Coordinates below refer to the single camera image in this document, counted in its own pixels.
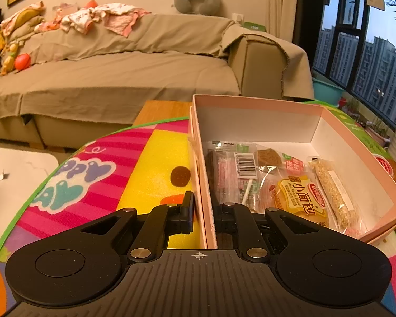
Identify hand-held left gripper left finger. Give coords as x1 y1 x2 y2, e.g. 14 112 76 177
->
76 191 197 265

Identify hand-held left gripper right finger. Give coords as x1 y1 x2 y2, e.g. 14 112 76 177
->
213 201 321 265

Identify clear packet red white sticks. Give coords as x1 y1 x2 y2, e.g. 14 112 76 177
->
206 148 237 205

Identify clear packet with barcode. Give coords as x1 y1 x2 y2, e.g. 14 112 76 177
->
231 141 265 212

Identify small brown cakes clear packet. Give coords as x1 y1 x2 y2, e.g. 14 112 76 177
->
256 148 306 172

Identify small bread packet yellow label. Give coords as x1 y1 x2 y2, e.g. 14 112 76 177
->
269 172 332 230

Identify pink cardboard box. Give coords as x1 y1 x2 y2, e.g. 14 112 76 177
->
189 94 396 250

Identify grain bar clear packet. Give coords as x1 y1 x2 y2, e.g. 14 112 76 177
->
308 158 362 233

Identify colourful cartoon play mat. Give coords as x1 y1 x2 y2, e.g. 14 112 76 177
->
0 101 396 317

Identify beige sofa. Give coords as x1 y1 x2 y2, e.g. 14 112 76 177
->
0 13 315 154

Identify beige sofa cover cloth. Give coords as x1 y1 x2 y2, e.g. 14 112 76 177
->
0 13 315 123

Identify teal plastic basin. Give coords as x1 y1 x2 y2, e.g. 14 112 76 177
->
312 77 347 106

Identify small plant in pink pot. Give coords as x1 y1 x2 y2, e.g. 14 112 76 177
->
363 117 390 147

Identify green digital clock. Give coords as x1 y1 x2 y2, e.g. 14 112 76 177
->
243 22 266 34

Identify beige curtain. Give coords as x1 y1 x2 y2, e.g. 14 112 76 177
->
269 0 299 43

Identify white floral baby garment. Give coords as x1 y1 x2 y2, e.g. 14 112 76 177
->
60 7 96 35

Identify orange ball toy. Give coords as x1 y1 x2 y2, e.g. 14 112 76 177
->
14 54 31 71

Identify yellow plush toy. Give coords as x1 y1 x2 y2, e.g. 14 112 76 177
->
0 30 20 75

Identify pink yellow folded blanket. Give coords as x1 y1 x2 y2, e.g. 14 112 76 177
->
0 2 47 37

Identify black window frame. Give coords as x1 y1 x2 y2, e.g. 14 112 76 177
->
312 0 396 129

